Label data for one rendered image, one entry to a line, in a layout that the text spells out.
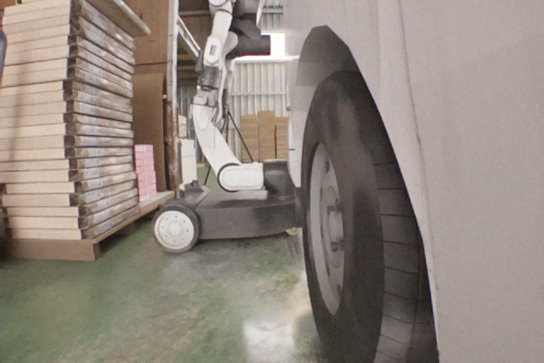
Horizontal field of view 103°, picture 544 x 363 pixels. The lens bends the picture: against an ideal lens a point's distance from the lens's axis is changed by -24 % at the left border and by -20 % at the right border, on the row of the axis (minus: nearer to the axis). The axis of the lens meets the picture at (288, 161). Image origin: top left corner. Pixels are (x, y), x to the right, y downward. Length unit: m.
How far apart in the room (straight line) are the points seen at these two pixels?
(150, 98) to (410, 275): 2.26
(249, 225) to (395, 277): 0.96
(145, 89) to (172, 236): 1.48
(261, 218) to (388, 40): 1.05
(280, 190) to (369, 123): 1.04
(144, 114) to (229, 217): 1.43
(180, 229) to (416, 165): 1.07
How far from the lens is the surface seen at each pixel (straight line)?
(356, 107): 0.31
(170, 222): 1.18
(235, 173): 1.26
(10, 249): 1.51
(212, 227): 1.19
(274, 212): 1.19
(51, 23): 1.37
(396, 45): 0.19
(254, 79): 10.25
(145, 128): 2.35
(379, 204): 0.26
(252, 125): 5.57
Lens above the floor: 0.42
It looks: 3 degrees down
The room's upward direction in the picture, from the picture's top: 2 degrees counter-clockwise
